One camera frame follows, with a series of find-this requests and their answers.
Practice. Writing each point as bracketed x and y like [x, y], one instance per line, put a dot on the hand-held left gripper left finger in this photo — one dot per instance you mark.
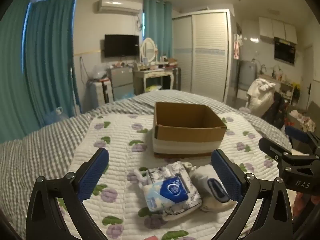
[93, 172]

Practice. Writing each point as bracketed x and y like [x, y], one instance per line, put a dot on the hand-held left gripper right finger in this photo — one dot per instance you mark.
[225, 175]

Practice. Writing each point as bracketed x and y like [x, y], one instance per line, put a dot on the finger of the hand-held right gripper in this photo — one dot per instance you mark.
[272, 148]
[297, 133]

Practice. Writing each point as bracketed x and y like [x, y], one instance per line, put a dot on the dark blue soft case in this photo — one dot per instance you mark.
[217, 190]

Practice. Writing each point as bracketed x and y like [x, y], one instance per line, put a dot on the white fabric bundle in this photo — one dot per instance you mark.
[200, 177]

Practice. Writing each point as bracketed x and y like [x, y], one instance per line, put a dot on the marble print pouch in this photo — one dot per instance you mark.
[193, 196]

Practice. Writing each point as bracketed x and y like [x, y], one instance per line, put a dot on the brown cardboard box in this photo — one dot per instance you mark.
[190, 135]

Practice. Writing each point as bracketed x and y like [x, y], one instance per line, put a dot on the blue tissue packet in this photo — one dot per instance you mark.
[162, 192]

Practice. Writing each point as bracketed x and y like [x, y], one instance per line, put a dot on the black chair with clothes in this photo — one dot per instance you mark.
[276, 110]

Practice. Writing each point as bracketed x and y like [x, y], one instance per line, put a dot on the floral quilted blanket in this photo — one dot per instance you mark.
[120, 135]

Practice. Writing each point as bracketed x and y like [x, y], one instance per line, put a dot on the yellow flowers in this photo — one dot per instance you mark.
[296, 86]

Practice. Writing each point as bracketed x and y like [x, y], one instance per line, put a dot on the small pink stool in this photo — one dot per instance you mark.
[244, 110]

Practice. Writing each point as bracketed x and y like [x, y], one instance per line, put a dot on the kitchen counter shelf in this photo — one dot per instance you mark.
[285, 85]

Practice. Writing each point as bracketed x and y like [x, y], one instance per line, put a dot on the white stuffed bag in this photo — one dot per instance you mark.
[261, 95]

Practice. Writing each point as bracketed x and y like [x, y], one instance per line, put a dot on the clear water jug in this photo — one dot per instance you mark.
[57, 116]

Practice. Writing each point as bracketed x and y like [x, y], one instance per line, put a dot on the grey washing machine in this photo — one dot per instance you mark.
[247, 75]

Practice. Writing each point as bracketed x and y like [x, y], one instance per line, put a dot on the silver suitcase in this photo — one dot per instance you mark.
[96, 92]

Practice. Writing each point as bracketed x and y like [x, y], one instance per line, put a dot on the black range hood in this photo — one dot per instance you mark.
[284, 51]

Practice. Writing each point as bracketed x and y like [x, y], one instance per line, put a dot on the blue plastic bag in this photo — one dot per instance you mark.
[126, 95]

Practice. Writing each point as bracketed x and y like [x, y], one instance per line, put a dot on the red small object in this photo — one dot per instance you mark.
[151, 237]

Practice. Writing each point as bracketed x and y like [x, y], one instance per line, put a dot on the grey mini fridge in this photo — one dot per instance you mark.
[121, 82]

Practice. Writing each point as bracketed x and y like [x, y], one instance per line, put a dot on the clear plastic bag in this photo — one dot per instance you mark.
[98, 72]

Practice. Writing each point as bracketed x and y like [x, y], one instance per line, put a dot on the yellow green cloth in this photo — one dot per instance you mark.
[152, 88]

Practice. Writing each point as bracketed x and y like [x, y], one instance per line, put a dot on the hanging red white ornament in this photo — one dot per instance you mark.
[236, 47]

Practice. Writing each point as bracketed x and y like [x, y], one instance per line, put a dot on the dark checked suitcase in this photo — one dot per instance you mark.
[177, 78]

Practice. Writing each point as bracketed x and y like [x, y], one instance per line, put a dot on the white sliding door wardrobe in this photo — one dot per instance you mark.
[210, 55]

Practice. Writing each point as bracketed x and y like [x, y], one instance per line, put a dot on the wide teal curtain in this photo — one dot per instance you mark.
[50, 67]

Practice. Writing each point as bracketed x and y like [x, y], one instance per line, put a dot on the cream dressing table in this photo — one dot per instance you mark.
[152, 73]

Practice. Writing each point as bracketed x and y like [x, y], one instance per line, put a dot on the white oval mirror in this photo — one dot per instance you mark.
[148, 50]

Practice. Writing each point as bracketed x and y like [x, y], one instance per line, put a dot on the narrow teal curtain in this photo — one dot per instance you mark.
[157, 25]

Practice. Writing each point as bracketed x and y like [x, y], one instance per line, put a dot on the white air conditioner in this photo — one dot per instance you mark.
[117, 6]

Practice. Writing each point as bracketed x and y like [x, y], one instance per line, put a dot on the white wall cabinets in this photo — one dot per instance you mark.
[277, 28]

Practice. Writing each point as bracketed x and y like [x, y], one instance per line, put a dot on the black wall television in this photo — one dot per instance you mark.
[121, 45]

